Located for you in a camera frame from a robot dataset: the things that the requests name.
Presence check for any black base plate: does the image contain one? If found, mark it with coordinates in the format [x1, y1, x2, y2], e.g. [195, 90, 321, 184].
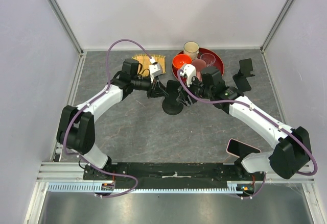
[83, 162, 264, 190]

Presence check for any pink patterned mug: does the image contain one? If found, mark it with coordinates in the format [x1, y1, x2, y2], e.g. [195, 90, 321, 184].
[191, 59, 207, 81]

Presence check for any black folding phone stand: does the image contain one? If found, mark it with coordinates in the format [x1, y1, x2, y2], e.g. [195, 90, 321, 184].
[232, 58, 254, 92]

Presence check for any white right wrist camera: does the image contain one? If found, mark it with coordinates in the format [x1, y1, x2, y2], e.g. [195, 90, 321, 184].
[177, 64, 197, 87]

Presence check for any red oval lacquer tray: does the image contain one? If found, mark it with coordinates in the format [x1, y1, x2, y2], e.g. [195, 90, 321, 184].
[171, 47, 224, 79]

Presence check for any yellow woven bamboo mat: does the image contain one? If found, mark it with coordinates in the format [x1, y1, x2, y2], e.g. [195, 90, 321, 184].
[132, 54, 166, 77]

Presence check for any pink-cased smartphone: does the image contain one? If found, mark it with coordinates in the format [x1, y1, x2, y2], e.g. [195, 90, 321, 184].
[226, 139, 261, 157]

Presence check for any clear drinking glass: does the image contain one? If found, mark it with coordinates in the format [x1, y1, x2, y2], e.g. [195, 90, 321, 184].
[200, 53, 216, 66]

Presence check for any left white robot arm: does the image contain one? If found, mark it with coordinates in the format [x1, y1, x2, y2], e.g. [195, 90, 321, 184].
[56, 58, 168, 180]

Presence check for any slotted cable duct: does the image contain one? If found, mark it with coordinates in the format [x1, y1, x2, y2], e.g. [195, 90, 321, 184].
[48, 182, 253, 194]

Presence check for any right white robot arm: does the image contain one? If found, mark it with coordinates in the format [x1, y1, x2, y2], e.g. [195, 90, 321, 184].
[177, 64, 318, 180]

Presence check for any black smartphone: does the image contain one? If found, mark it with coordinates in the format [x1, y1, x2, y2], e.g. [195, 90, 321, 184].
[165, 80, 180, 103]

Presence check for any black round-base phone stand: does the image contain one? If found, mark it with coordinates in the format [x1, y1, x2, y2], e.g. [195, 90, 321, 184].
[162, 99, 183, 115]

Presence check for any orange bowl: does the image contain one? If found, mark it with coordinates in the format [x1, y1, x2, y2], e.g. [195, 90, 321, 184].
[172, 54, 192, 70]

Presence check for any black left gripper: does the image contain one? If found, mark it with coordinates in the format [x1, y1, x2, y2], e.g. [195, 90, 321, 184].
[131, 74, 168, 99]

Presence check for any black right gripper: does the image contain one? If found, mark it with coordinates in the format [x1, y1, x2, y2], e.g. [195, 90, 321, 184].
[177, 73, 214, 107]

